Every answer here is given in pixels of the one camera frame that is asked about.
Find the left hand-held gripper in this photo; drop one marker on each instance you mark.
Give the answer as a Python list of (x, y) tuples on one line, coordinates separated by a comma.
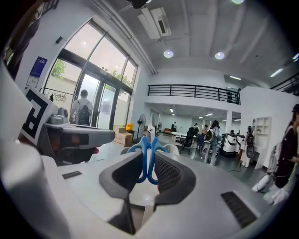
[(35, 116)]

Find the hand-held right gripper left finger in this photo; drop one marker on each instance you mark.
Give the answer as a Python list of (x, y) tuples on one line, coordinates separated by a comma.
[(93, 182)]

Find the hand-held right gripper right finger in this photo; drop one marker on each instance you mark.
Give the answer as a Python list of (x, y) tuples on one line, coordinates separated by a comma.
[(210, 198)]

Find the brown cardboard box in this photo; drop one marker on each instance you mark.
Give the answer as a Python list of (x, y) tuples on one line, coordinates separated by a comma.
[(123, 138)]

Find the grey shell chair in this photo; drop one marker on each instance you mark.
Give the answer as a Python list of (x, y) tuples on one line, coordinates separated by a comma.
[(125, 151), (171, 149)]

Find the yellow plastic bin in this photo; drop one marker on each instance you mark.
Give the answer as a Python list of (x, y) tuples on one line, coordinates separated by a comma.
[(129, 127)]

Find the white pod-shaped device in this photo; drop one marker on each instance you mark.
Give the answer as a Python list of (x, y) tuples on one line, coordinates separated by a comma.
[(262, 183), (205, 147)]

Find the white and black robot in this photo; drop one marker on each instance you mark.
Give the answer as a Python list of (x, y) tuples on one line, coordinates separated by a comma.
[(230, 142), (240, 142)]

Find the black clothes rack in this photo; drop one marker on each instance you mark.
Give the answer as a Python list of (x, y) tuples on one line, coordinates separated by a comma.
[(58, 92)]

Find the small black standing fan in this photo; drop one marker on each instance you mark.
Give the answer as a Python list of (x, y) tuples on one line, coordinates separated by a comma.
[(159, 126)]

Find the black swivel chair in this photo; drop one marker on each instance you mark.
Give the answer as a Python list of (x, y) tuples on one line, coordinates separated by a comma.
[(190, 137)]

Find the black-framed glass doors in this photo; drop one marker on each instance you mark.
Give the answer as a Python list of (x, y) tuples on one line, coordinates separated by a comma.
[(93, 70)]

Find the yellow sofa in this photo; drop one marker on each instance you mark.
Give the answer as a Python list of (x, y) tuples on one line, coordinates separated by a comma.
[(167, 130)]

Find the long white table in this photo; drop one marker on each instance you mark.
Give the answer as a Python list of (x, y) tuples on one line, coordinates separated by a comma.
[(178, 133)]

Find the black balcony railing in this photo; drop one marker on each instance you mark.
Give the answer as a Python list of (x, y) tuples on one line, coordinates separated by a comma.
[(194, 86)]

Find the round ceiling light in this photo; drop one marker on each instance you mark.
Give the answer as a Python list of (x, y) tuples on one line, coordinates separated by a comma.
[(168, 53), (219, 55)]

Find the ceiling air conditioner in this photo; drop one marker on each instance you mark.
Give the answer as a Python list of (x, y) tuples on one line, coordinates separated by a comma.
[(154, 23)]

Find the white wall shelf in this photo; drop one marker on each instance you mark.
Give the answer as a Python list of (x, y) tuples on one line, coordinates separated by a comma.
[(261, 126)]

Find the blue wall poster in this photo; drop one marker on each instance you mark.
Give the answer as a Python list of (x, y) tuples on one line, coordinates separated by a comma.
[(38, 67)]

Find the black wall speaker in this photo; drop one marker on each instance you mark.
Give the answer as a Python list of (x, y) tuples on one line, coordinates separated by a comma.
[(59, 40)]

